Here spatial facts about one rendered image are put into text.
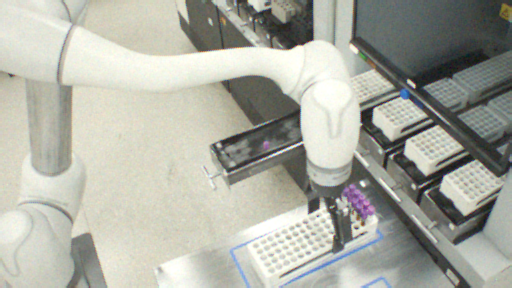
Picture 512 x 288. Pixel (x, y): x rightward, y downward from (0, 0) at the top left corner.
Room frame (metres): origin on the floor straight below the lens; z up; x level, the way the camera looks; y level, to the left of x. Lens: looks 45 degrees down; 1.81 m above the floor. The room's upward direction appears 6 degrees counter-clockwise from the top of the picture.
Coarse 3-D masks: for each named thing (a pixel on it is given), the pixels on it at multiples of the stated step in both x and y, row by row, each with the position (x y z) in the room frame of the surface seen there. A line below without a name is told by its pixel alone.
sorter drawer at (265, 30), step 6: (258, 18) 1.67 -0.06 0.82; (264, 18) 1.67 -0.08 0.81; (258, 24) 1.65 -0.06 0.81; (264, 24) 1.62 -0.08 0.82; (270, 24) 1.63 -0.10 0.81; (258, 30) 1.65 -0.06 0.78; (264, 30) 1.60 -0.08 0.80; (270, 30) 1.58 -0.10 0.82; (276, 30) 1.58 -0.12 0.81; (258, 36) 1.66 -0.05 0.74; (264, 36) 1.60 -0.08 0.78; (270, 36) 1.56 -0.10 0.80; (252, 42) 1.61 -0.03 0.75; (258, 42) 1.60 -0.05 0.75; (264, 42) 1.61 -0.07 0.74; (270, 42) 1.56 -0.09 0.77; (270, 48) 1.56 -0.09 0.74
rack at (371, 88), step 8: (368, 72) 1.19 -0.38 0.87; (376, 72) 1.20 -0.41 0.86; (352, 80) 1.16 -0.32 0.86; (360, 80) 1.16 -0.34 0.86; (368, 80) 1.16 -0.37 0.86; (376, 80) 1.16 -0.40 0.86; (384, 80) 1.15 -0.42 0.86; (360, 88) 1.12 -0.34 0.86; (368, 88) 1.12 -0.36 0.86; (376, 88) 1.11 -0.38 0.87; (384, 88) 1.11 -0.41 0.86; (392, 88) 1.11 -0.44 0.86; (360, 96) 1.09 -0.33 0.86; (368, 96) 1.08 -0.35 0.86; (376, 96) 1.12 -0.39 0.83; (384, 96) 1.13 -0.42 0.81; (392, 96) 1.11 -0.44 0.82; (360, 104) 1.11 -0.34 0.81; (368, 104) 1.09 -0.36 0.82
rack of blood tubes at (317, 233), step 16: (304, 224) 0.64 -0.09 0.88; (320, 224) 0.63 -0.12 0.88; (352, 224) 0.62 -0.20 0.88; (368, 224) 0.61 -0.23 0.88; (256, 240) 0.61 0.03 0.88; (272, 240) 0.61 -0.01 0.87; (288, 240) 0.60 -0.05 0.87; (304, 240) 0.59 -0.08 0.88; (320, 240) 0.59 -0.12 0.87; (352, 240) 0.60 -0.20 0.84; (256, 256) 0.57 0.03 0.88; (272, 256) 0.57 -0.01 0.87; (288, 256) 0.56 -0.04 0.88; (304, 256) 0.55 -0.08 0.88; (320, 256) 0.58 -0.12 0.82; (272, 272) 0.53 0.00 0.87; (288, 272) 0.55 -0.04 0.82; (304, 272) 0.54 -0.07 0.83
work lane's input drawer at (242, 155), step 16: (368, 112) 1.07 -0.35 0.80; (256, 128) 1.05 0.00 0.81; (272, 128) 1.05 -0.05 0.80; (288, 128) 1.04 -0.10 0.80; (208, 144) 1.01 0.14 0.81; (224, 144) 1.01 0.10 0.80; (240, 144) 1.00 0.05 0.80; (256, 144) 0.99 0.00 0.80; (272, 144) 0.98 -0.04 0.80; (288, 144) 0.97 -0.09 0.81; (224, 160) 0.93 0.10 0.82; (240, 160) 0.93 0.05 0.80; (256, 160) 0.93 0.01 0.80; (272, 160) 0.94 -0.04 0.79; (288, 160) 0.95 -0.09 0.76; (208, 176) 0.93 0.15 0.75; (224, 176) 0.91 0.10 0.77; (240, 176) 0.90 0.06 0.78
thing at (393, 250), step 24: (360, 192) 0.76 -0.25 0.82; (288, 216) 0.71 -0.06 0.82; (384, 216) 0.67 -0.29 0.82; (240, 240) 0.65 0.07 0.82; (384, 240) 0.60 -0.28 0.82; (408, 240) 0.59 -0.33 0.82; (168, 264) 0.61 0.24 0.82; (192, 264) 0.60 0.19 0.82; (216, 264) 0.59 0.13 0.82; (240, 264) 0.59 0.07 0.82; (336, 264) 0.56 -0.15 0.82; (360, 264) 0.55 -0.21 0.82; (384, 264) 0.54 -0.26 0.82; (408, 264) 0.53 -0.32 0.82; (432, 264) 0.52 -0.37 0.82
